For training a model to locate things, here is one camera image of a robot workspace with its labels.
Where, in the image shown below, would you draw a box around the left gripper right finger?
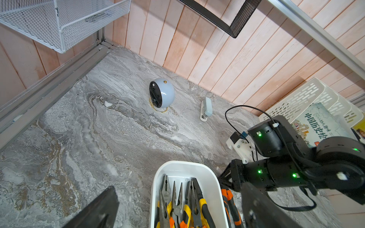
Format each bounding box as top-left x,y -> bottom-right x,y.
241,182 -> 300,228

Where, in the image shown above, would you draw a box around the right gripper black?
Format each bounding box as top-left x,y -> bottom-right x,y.
218,159 -> 308,192

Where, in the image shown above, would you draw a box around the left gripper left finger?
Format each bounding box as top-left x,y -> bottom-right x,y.
64,186 -> 119,228

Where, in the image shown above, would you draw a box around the orange pliers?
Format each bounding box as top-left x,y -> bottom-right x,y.
221,188 -> 244,228
155,175 -> 183,228

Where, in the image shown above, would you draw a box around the white plastic storage box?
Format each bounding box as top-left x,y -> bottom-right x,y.
148,161 -> 229,228

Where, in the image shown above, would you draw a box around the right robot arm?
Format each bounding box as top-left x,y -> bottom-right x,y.
218,116 -> 365,204

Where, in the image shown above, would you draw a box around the yellow pliers in box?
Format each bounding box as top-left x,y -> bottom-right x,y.
179,178 -> 216,228

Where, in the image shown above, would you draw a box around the orange pliers in box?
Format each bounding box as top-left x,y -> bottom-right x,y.
155,175 -> 183,228

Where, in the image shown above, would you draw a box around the illustrated history book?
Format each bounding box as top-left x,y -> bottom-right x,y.
291,103 -> 356,147

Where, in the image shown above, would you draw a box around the white file organizer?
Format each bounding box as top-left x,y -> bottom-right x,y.
266,78 -> 364,127

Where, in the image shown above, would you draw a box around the yellow book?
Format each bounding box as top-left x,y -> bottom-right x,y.
351,118 -> 365,143

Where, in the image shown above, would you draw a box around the light blue round clock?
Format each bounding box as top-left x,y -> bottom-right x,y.
149,78 -> 175,113

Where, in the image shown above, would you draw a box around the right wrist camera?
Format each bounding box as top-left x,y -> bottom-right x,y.
226,132 -> 254,164

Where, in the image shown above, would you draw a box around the black mesh wall basket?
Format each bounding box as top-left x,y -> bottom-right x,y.
181,1 -> 261,39

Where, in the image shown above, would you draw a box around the white wire wall shelf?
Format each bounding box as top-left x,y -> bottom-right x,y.
1,0 -> 131,54

